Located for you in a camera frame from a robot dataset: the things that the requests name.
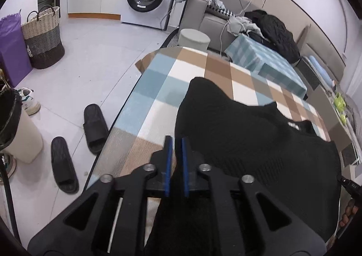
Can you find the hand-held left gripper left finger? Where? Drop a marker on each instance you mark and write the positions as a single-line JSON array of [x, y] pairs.
[[168, 165]]

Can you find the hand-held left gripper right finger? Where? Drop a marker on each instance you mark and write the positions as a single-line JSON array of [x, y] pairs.
[[185, 165]]

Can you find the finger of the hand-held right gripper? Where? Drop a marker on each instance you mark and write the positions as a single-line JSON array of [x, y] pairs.
[[349, 185]]

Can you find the black knit sweater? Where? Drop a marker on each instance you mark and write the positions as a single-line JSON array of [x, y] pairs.
[[240, 145]]

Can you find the grey clothes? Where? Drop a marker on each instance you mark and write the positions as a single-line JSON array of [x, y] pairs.
[[243, 25]]

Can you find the person's right hand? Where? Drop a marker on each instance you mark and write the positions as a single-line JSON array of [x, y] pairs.
[[346, 213]]

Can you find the grey quilt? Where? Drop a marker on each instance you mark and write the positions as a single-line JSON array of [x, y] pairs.
[[353, 114]]

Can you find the green toy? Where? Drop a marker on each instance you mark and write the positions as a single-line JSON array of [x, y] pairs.
[[340, 106]]

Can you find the black slipper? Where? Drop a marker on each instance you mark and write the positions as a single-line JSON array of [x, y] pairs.
[[63, 165], [96, 128]]

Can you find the plaid tablecloth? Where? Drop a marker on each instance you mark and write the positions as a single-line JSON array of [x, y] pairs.
[[169, 75]]

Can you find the white round stool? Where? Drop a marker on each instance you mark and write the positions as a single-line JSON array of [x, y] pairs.
[[194, 39]]

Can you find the small blue plaid cloth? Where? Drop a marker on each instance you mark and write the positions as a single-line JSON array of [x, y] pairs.
[[254, 58]]

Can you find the cream trash bin black liner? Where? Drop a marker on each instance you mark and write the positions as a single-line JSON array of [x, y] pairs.
[[25, 143]]

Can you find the white green sneaker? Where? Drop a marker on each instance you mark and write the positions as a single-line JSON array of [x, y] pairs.
[[28, 102]]

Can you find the grey sofa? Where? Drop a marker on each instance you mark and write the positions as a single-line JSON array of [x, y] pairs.
[[195, 10]]

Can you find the houndstooth pillow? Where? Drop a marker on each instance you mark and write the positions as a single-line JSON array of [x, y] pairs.
[[222, 10]]

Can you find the black quilted jacket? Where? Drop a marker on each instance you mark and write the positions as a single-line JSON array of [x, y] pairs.
[[277, 32]]

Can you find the woven laundry basket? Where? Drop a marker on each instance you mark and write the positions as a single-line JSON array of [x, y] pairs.
[[42, 41]]

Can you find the purple bag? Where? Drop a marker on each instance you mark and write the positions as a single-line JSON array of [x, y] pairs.
[[12, 46]]

